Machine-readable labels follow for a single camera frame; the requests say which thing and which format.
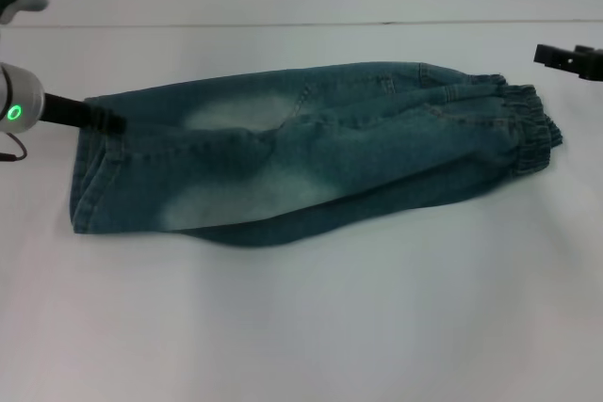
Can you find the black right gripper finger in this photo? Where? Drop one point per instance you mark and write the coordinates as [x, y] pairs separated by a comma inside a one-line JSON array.
[[591, 65], [553, 56]]

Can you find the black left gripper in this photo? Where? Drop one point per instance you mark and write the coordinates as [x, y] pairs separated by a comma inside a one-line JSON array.
[[66, 110]]

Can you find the blue denim shorts with print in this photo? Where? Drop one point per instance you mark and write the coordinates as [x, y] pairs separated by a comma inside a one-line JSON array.
[[306, 162]]

